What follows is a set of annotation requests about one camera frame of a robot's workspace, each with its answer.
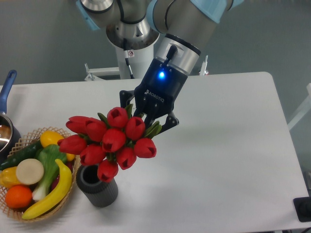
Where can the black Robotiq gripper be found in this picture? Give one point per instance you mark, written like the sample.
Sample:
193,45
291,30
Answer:
156,94

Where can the red tulip bouquet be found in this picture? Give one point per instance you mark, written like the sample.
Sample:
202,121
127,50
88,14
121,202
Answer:
111,142

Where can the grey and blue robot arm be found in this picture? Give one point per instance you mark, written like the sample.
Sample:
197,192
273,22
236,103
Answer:
158,42

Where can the grey ribbed vase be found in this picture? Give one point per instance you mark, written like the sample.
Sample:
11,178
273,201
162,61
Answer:
99,193

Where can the yellow lemon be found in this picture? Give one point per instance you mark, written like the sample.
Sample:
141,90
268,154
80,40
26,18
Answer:
49,141

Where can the green bok choy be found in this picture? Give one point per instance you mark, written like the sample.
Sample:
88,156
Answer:
44,185

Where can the yellow banana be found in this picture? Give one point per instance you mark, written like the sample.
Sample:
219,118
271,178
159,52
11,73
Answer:
53,198

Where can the woven wicker basket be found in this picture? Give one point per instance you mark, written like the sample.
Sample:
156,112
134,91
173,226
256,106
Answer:
23,142

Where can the green cucumber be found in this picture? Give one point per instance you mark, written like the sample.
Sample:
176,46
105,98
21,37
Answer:
27,152

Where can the beige round radish slice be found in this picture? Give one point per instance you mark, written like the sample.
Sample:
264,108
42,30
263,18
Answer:
29,171

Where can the yellow bell pepper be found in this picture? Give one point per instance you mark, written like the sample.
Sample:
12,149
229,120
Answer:
8,177

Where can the orange fruit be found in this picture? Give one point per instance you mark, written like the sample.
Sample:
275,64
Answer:
18,197

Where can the black device at table edge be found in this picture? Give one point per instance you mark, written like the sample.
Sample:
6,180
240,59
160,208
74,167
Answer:
303,208

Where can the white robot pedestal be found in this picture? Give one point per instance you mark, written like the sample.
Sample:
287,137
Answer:
134,58

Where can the dark pot with blue handle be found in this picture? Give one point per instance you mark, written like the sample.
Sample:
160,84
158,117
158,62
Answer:
9,135

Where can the white frame at right edge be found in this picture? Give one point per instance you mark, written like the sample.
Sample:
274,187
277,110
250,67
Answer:
301,110

